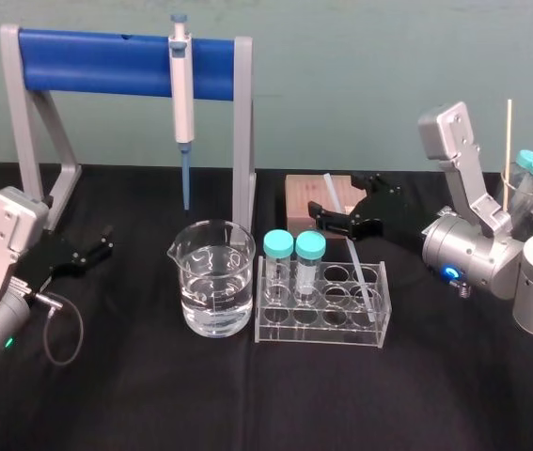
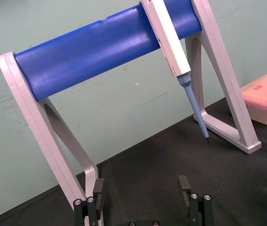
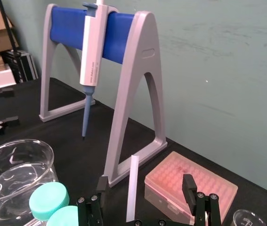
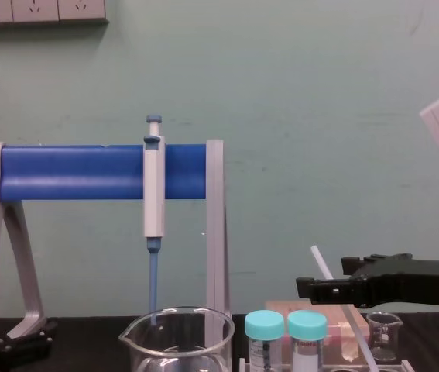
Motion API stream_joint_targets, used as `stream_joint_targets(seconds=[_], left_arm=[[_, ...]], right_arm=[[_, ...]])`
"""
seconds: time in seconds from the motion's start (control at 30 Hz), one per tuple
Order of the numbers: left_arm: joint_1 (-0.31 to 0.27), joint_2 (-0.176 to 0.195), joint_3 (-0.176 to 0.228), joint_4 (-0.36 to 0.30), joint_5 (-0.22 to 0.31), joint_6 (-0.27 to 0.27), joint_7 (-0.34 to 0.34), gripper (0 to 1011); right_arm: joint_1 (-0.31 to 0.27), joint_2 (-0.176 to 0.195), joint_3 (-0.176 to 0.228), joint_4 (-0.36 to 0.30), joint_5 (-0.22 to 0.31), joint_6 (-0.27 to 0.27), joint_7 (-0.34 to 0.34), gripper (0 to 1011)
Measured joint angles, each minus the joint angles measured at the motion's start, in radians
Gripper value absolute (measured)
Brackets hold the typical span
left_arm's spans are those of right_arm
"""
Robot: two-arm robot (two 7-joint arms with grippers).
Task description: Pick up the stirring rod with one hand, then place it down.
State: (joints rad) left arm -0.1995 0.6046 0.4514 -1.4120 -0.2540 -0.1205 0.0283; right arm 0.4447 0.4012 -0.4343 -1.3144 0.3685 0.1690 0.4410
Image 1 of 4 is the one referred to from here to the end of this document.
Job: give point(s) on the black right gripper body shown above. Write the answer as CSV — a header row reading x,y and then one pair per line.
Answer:
x,y
397,216

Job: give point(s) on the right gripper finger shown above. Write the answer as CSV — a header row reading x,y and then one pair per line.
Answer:
x,y
341,222
376,182

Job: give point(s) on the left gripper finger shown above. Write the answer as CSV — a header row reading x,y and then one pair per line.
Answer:
x,y
89,265
104,237

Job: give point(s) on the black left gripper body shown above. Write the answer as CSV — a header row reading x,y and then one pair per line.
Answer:
x,y
54,256

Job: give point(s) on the clear glass stirring rod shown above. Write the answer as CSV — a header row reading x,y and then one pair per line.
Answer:
x,y
333,190

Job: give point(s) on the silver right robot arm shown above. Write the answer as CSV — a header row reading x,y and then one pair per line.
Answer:
x,y
473,256

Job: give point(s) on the teal capped white-filled tube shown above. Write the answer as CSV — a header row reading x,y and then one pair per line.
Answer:
x,y
309,246

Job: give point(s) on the brown tip box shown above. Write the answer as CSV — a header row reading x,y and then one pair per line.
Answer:
x,y
303,197

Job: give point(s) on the teal capped clear tube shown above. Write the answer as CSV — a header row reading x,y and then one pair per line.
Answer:
x,y
278,244

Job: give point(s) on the blue pipette tip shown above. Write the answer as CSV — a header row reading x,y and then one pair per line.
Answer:
x,y
185,178

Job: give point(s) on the clear acrylic tube rack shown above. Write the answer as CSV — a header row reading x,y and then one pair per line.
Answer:
x,y
322,329

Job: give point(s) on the glass beaker with water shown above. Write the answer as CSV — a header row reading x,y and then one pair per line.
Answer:
x,y
216,291

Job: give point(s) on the thin wooden stick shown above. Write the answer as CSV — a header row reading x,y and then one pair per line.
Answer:
x,y
508,150

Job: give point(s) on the large teal capped tube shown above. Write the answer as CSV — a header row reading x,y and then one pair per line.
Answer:
x,y
530,164

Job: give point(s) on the white pipette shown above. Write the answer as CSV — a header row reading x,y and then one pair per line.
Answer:
x,y
181,94

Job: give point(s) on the grey blue pipette stand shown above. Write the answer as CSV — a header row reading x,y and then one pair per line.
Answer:
x,y
106,61

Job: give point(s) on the black table cloth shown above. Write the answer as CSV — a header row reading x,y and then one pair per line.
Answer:
x,y
247,399

